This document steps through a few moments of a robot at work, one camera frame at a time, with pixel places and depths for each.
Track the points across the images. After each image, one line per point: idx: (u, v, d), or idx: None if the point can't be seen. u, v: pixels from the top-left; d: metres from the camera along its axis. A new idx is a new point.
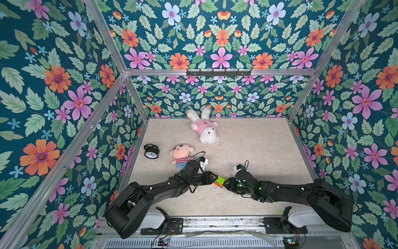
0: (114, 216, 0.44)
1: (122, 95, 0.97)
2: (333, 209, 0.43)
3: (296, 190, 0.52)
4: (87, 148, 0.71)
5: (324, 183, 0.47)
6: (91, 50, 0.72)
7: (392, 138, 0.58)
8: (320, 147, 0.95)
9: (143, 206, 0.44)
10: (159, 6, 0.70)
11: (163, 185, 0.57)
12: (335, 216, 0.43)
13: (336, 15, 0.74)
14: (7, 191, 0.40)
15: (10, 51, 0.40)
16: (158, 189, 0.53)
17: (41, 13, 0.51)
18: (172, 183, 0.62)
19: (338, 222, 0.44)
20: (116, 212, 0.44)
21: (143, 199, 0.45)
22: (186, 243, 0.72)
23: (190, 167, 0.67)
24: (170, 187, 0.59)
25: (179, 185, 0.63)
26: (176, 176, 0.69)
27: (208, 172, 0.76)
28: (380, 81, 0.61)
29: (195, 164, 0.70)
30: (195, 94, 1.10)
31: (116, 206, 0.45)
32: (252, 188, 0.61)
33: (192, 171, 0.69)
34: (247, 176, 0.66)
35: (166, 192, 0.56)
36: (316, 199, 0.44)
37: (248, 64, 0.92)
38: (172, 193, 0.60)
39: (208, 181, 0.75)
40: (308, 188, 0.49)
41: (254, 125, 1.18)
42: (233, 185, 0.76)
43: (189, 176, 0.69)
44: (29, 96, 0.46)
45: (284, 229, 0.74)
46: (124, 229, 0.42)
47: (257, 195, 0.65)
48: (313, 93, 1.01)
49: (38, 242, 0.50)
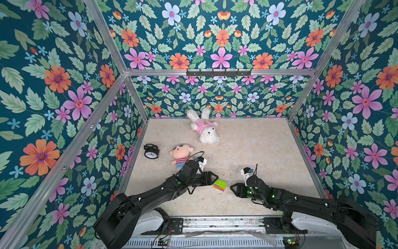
0: (103, 229, 0.43)
1: (122, 95, 0.97)
2: (362, 230, 0.41)
3: (318, 206, 0.50)
4: (87, 148, 0.71)
5: (349, 201, 0.45)
6: (90, 50, 0.71)
7: (392, 138, 0.58)
8: (320, 147, 0.95)
9: (130, 220, 0.42)
10: (159, 6, 0.70)
11: (155, 191, 0.54)
12: (361, 235, 0.42)
13: (336, 15, 0.74)
14: (7, 191, 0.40)
15: (10, 51, 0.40)
16: (148, 198, 0.50)
17: (42, 13, 0.52)
18: (168, 186, 0.60)
19: (363, 242, 0.43)
20: (105, 224, 0.43)
21: (130, 213, 0.43)
22: (186, 243, 0.72)
23: (188, 168, 0.64)
24: (163, 192, 0.56)
25: (175, 188, 0.60)
26: (173, 177, 0.66)
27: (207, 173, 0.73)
28: (380, 81, 0.61)
29: (194, 165, 0.66)
30: (195, 94, 1.10)
31: (105, 219, 0.44)
32: (265, 194, 0.64)
33: (190, 172, 0.67)
34: (259, 182, 0.63)
35: (161, 198, 0.54)
36: (343, 218, 0.43)
37: (248, 64, 0.92)
38: (168, 197, 0.58)
39: (208, 182, 0.72)
40: (331, 205, 0.47)
41: (254, 125, 1.18)
42: (242, 191, 0.73)
43: (187, 177, 0.66)
44: (29, 96, 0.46)
45: (284, 229, 0.74)
46: (112, 243, 0.41)
47: (270, 203, 0.63)
48: (313, 93, 1.01)
49: (38, 242, 0.50)
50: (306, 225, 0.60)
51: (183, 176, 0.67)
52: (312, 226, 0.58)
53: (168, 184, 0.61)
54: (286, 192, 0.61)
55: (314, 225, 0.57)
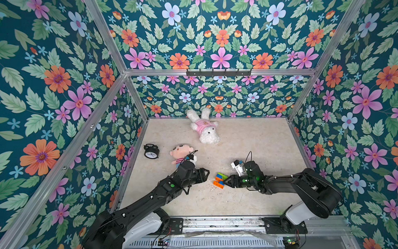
0: (93, 246, 0.42)
1: (122, 95, 0.97)
2: (311, 191, 0.47)
3: (285, 177, 0.59)
4: (87, 148, 0.71)
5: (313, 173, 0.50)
6: (91, 50, 0.72)
7: (392, 138, 0.58)
8: (320, 147, 0.95)
9: (112, 240, 0.40)
10: (159, 6, 0.70)
11: (144, 201, 0.52)
12: (310, 195, 0.46)
13: (336, 15, 0.74)
14: (7, 191, 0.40)
15: (10, 51, 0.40)
16: (133, 212, 0.47)
17: (42, 13, 0.52)
18: (159, 192, 0.56)
19: (316, 205, 0.46)
20: (94, 241, 0.43)
21: (113, 232, 0.41)
22: (186, 243, 0.72)
23: (183, 170, 0.61)
24: (153, 201, 0.53)
25: (168, 194, 0.57)
26: (168, 178, 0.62)
27: (201, 169, 0.72)
28: (380, 81, 0.61)
29: (189, 166, 0.63)
30: (195, 94, 1.10)
31: (91, 237, 0.43)
32: (257, 178, 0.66)
33: (186, 174, 0.63)
34: (255, 166, 0.71)
35: (151, 207, 0.51)
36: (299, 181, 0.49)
37: (248, 64, 0.92)
38: (160, 204, 0.55)
39: (202, 178, 0.72)
40: (296, 175, 0.54)
41: (254, 125, 1.18)
42: (237, 182, 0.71)
43: (182, 179, 0.63)
44: (29, 96, 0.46)
45: (283, 224, 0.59)
46: None
47: (259, 185, 0.71)
48: (313, 93, 1.01)
49: (38, 242, 0.50)
50: (295, 218, 0.62)
51: (178, 179, 0.63)
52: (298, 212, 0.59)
53: (159, 190, 0.57)
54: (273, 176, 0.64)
55: (298, 211, 0.59)
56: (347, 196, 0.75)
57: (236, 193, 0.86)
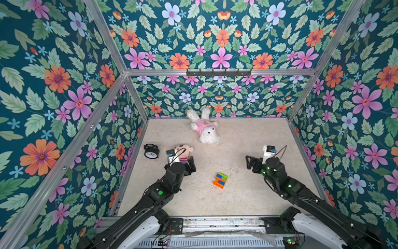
0: None
1: (122, 95, 0.97)
2: None
3: (341, 221, 0.45)
4: (87, 148, 0.71)
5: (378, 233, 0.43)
6: (91, 50, 0.72)
7: (392, 138, 0.58)
8: (320, 147, 0.95)
9: None
10: (159, 6, 0.70)
11: (127, 219, 0.48)
12: None
13: (336, 14, 0.74)
14: (7, 191, 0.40)
15: (10, 51, 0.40)
16: (114, 234, 0.45)
17: (42, 13, 0.52)
18: (145, 204, 0.52)
19: None
20: None
21: None
22: (186, 243, 0.72)
23: (172, 175, 0.55)
24: (137, 217, 0.49)
25: (155, 204, 0.53)
26: (157, 183, 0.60)
27: (189, 158, 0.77)
28: (380, 81, 0.61)
29: (178, 170, 0.57)
30: (195, 94, 1.10)
31: None
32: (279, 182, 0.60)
33: (175, 178, 0.58)
34: (280, 167, 0.57)
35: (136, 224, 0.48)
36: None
37: (248, 64, 0.92)
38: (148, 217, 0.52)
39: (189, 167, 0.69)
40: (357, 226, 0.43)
41: (255, 125, 1.18)
42: (257, 167, 0.72)
43: (172, 183, 0.58)
44: (29, 96, 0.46)
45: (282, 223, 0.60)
46: None
47: (281, 190, 0.59)
48: (313, 93, 1.01)
49: (38, 242, 0.50)
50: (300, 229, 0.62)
51: (168, 183, 0.58)
52: (311, 234, 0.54)
53: (145, 201, 0.53)
54: (307, 189, 0.55)
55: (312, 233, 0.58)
56: (347, 196, 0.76)
57: (236, 193, 0.86)
